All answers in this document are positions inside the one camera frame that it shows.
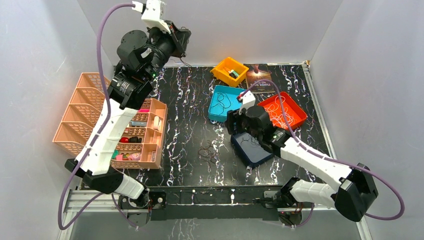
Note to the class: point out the pink eraser pack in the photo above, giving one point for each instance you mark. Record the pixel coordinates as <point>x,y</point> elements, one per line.
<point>136,156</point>

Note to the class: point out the green eraser block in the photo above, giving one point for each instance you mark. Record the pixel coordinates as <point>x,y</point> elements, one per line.
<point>115,154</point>

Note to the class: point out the yellow plastic bin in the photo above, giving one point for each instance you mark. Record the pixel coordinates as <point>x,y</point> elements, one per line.
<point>220,74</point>

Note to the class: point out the orange square tray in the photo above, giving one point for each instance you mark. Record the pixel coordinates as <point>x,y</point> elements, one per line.
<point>294,114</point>

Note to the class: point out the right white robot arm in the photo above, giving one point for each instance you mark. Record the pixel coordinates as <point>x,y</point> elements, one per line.
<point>350,190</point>

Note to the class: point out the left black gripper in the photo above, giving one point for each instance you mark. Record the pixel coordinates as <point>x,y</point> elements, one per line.
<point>180,40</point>

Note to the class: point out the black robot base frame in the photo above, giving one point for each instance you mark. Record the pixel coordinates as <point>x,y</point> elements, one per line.
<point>264,202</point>

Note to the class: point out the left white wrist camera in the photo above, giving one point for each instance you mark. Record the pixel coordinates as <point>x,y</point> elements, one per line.
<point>152,13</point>

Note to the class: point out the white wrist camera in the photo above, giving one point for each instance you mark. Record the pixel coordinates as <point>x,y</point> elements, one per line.
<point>152,13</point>
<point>247,100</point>

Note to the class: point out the red round object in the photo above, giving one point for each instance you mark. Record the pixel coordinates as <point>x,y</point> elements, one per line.
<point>124,140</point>

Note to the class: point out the navy square tray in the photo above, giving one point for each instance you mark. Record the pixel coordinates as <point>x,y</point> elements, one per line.
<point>249,150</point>

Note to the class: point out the cyan square tray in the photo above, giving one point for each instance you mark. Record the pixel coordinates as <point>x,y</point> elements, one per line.
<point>224,99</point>

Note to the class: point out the dark paperback book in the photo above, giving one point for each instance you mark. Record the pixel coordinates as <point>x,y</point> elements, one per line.
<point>259,74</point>

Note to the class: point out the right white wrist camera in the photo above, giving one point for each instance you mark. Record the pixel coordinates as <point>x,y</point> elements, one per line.
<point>247,100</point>

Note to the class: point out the peach compartment organizer tray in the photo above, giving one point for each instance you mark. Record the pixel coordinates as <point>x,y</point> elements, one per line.
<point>143,138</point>

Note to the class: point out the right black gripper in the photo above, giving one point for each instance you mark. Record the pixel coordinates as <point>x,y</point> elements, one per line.
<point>233,116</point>

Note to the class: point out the peach mesh file rack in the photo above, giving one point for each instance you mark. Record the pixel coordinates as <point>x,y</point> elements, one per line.
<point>81,114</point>

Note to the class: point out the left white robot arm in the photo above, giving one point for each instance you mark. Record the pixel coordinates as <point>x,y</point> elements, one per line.
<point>142,54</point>

